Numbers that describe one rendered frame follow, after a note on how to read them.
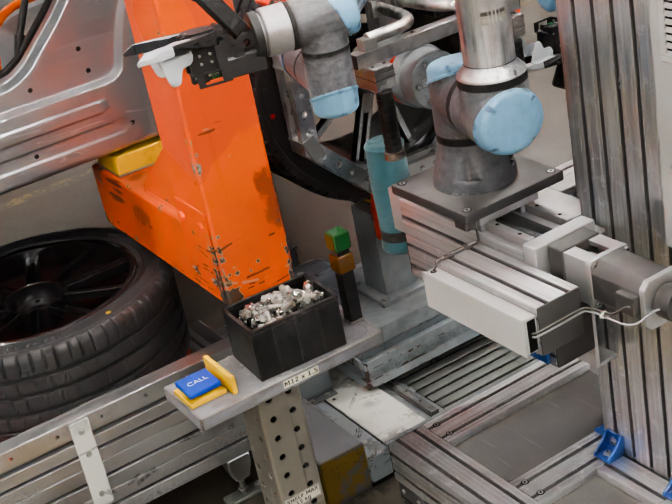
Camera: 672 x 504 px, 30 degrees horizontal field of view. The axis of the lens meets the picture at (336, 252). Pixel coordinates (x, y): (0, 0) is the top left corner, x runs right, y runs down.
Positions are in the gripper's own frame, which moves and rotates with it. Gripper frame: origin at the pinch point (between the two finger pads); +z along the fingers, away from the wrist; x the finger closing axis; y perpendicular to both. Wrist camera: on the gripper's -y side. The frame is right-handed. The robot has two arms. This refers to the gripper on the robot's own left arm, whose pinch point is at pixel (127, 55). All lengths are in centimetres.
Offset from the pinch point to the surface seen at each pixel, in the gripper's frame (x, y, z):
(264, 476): 50, 99, -9
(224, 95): 56, 20, -22
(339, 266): 49, 59, -35
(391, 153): 54, 40, -52
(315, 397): 91, 104, -31
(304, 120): 72, 33, -40
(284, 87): 75, 25, -38
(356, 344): 43, 74, -33
